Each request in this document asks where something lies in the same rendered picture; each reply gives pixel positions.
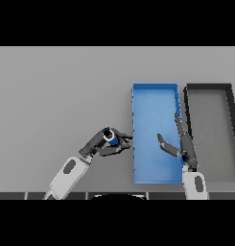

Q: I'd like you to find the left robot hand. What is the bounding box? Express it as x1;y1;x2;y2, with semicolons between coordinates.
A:
78;127;134;159

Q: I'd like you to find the dark grey bin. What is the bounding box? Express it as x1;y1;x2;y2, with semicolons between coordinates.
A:
183;83;235;183

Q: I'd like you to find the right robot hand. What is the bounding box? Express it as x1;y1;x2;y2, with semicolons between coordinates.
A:
156;111;199;171

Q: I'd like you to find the blue bin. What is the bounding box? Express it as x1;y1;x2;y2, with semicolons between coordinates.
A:
131;83;184;185

